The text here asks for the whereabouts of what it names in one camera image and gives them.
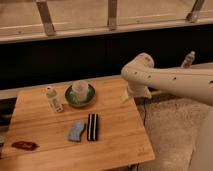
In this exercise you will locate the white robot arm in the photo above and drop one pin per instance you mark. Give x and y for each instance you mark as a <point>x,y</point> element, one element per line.
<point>194,83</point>

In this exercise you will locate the green ceramic bowl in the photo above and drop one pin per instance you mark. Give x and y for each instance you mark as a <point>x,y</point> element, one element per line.
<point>72,99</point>

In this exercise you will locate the translucent plastic cup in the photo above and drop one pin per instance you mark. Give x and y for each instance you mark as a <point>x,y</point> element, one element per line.
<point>80,89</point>

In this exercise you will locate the black white striped eraser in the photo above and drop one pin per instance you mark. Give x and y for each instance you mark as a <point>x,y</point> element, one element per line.
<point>92,127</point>

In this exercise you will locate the wooden table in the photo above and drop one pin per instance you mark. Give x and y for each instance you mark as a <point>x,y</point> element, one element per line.
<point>122,138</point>

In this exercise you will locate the small white bottle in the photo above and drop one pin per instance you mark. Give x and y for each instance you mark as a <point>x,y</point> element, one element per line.
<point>53,99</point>

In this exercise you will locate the clear bottle on ledge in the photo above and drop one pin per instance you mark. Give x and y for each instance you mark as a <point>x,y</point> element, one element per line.
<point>189,59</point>

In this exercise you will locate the dark red wrapper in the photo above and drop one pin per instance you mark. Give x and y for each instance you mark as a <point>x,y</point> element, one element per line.
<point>25,145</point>

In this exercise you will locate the middle metal railing post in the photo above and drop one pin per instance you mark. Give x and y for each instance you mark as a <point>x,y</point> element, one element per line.
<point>112,14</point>

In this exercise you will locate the metal railing post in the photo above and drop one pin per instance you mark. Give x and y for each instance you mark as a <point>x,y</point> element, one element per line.
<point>112,14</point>
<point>45,17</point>
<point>193,15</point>

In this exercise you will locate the left metal railing post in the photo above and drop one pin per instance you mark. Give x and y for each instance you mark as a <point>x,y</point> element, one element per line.
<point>45,17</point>

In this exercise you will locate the right metal railing post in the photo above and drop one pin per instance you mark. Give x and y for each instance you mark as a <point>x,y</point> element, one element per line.
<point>193,15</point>

